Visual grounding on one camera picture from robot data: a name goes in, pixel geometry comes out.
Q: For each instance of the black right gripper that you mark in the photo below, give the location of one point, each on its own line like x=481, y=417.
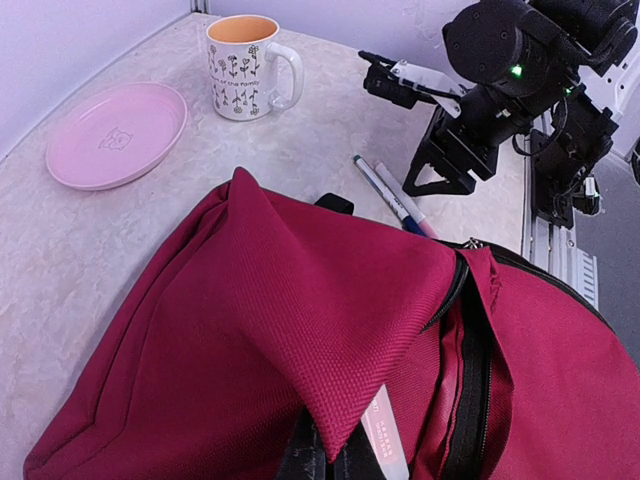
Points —
x=460, y=149

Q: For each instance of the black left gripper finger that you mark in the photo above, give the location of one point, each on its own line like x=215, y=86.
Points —
x=305, y=456

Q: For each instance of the white pen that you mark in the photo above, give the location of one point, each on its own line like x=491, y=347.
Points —
x=407, y=202

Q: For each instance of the blue capped marker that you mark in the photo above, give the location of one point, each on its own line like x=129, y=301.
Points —
x=390, y=199

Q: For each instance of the red student backpack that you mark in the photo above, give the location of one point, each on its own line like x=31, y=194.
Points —
x=259, y=308

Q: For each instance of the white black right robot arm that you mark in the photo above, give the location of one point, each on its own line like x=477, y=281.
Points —
x=523, y=59

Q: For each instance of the patterned mug orange inside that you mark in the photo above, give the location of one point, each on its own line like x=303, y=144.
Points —
x=243, y=55

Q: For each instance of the pink plastic plate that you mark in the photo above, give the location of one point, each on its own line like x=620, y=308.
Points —
x=116, y=136

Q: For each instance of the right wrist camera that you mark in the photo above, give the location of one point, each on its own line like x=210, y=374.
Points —
x=404, y=84

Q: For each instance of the aluminium front rail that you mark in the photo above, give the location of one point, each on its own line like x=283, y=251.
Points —
x=555, y=249

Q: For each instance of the right aluminium corner post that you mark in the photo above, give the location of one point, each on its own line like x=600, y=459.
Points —
x=200, y=6

